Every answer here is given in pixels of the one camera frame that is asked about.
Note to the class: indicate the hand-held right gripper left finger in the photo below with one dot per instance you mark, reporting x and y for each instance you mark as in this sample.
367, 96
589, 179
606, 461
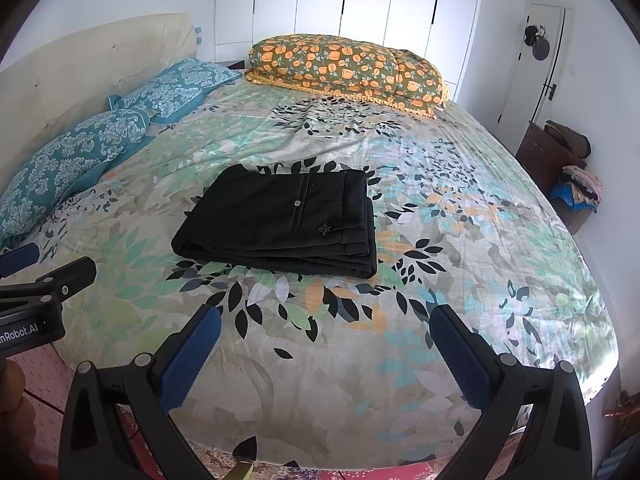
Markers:
192, 355

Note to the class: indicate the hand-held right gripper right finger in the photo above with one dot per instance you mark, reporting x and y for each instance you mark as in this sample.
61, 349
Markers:
462, 355

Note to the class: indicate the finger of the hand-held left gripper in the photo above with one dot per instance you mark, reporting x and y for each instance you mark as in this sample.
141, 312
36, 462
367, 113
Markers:
72, 272
20, 257

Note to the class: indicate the black pants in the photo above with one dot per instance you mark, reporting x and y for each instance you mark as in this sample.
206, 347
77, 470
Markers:
280, 220

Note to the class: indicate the person's left hand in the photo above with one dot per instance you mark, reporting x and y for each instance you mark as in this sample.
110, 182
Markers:
10, 385

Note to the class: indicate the blue patterned pillow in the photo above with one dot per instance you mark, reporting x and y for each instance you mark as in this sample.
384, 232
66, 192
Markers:
175, 87
65, 160

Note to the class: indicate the bed with floral sheet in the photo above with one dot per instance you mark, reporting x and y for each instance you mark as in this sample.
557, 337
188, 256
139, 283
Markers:
350, 385

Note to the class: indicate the brown box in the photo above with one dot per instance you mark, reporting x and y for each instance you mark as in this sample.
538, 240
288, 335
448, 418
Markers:
575, 220

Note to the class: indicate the cream padded headboard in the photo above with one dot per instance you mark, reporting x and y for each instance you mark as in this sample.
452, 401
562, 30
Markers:
75, 70

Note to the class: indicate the pile of clothes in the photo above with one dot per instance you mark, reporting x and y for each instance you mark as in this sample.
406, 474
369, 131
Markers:
580, 187

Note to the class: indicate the dark wooden cabinet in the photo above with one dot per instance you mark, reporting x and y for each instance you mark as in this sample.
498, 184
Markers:
537, 150

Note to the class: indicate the brown bag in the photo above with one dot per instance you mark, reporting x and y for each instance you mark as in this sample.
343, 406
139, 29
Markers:
570, 140

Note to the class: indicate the white door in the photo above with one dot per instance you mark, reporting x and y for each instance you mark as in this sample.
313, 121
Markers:
520, 85

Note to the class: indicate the orange floral pillow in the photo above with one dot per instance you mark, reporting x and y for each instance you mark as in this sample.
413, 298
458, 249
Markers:
345, 67

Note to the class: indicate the black hanging hat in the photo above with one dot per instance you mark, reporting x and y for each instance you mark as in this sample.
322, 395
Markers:
539, 49

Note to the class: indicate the white wardrobe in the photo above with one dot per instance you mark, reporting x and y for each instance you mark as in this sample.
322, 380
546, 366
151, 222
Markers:
370, 5

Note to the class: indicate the blue wall switch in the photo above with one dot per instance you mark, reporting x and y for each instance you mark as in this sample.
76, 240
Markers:
198, 35

